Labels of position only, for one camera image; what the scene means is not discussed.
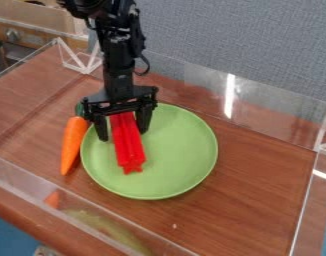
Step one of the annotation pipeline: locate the red plastic block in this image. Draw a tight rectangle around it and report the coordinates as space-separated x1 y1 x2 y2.
110 112 146 175

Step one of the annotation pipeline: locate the clear acrylic enclosure wall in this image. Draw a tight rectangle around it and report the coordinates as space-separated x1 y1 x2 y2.
0 44 326 256

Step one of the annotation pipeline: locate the wooden shelf with knob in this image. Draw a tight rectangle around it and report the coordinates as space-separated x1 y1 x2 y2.
0 18 88 49

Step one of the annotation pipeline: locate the orange toy carrot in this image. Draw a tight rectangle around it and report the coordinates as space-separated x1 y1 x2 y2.
59 103 91 177

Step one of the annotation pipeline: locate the green round plate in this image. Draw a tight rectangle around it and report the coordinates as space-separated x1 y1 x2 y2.
80 104 218 200

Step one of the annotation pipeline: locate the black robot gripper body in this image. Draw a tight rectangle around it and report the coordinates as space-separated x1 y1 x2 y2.
82 67 159 121

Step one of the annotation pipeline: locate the clear acrylic corner bracket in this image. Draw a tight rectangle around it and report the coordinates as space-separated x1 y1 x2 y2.
56 38 103 74

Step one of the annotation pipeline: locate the cardboard box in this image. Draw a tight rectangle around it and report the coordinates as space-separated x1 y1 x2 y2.
0 0 87 35

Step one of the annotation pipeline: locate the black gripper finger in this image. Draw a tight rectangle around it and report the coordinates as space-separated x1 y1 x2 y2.
135 105 154 134
94 115 108 142

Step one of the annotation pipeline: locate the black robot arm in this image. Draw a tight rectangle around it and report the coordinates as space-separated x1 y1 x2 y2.
56 0 159 141

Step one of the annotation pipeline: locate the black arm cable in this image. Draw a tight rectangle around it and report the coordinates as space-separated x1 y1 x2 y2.
132 53 152 77

